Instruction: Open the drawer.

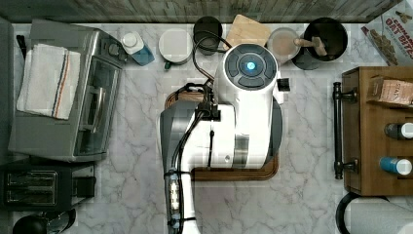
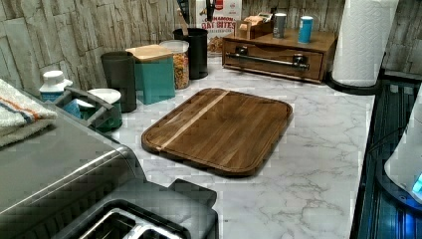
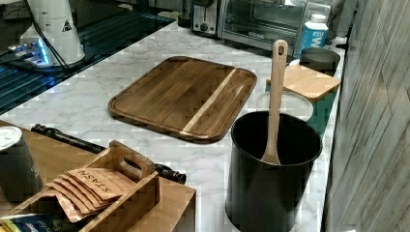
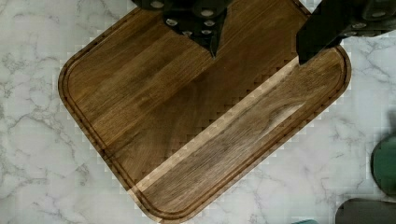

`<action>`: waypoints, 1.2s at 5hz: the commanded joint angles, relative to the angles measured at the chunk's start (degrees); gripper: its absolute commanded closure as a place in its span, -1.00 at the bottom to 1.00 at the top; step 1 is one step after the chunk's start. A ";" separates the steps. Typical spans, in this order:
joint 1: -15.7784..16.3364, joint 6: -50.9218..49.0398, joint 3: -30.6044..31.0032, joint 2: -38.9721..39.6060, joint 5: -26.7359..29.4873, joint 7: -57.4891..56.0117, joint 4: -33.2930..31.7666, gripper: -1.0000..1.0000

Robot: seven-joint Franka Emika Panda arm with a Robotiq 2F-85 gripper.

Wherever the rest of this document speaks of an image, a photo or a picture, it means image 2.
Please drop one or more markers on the wooden drawer organizer box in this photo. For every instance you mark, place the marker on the wooden drawer organizer box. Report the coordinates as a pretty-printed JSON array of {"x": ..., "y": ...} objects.
[{"x": 319, "y": 51}]

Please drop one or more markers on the black metal drawer handle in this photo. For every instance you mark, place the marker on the black metal drawer handle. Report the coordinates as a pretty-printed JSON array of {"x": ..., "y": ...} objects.
[{"x": 299, "y": 61}]

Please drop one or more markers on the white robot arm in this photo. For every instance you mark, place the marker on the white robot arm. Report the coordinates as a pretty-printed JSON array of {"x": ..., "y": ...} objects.
[{"x": 404, "y": 166}]

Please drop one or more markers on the wooden cutting board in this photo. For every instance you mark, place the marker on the wooden cutting board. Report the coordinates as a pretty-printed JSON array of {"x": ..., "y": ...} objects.
[{"x": 225, "y": 132}]

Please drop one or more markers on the clear cereal jar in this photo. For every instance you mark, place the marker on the clear cereal jar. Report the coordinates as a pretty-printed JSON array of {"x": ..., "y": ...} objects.
[{"x": 179, "y": 50}]

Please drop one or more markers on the teal canister wooden lid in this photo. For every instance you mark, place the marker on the teal canister wooden lid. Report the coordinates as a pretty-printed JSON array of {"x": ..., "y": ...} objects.
[{"x": 154, "y": 75}]

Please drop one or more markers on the black utensil holder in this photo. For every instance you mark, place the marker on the black utensil holder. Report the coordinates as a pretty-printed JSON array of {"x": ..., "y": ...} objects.
[{"x": 197, "y": 51}]

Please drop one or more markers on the wooden utensil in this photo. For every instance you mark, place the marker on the wooden utensil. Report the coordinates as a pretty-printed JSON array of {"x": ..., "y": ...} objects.
[{"x": 183, "y": 23}]

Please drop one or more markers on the wooden tea bag caddy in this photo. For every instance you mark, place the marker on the wooden tea bag caddy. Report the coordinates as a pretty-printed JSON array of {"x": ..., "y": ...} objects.
[{"x": 254, "y": 26}]

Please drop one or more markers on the dark smoky glass tumbler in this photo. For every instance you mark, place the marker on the dark smoky glass tumbler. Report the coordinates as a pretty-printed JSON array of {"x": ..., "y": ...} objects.
[{"x": 119, "y": 75}]

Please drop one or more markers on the teal jar white lid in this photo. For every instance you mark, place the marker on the teal jar white lid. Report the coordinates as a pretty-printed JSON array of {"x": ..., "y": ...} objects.
[{"x": 90, "y": 110}]

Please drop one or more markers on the cinnamon oat bites box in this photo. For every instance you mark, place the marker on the cinnamon oat bites box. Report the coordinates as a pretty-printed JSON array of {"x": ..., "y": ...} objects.
[{"x": 226, "y": 14}]

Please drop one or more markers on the black slot toaster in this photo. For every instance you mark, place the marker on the black slot toaster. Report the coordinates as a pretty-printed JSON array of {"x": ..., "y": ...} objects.
[{"x": 145, "y": 210}]

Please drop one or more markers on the blue spice shaker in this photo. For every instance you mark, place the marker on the blue spice shaker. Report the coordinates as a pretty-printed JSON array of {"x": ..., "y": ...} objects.
[{"x": 305, "y": 31}]

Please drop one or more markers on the white bottle blue label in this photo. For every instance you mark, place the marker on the white bottle blue label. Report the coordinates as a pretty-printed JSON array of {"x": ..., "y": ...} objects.
[{"x": 54, "y": 85}]

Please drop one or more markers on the silver toaster oven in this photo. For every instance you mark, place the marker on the silver toaster oven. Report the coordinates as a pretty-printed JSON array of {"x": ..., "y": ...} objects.
[{"x": 52, "y": 177}]

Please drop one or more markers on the paper towel roll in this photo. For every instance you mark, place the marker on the paper towel roll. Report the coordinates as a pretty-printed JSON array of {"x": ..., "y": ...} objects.
[{"x": 362, "y": 39}]

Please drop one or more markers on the striped white kitchen towel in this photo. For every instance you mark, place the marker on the striped white kitchen towel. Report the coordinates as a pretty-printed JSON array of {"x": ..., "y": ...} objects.
[{"x": 20, "y": 116}]

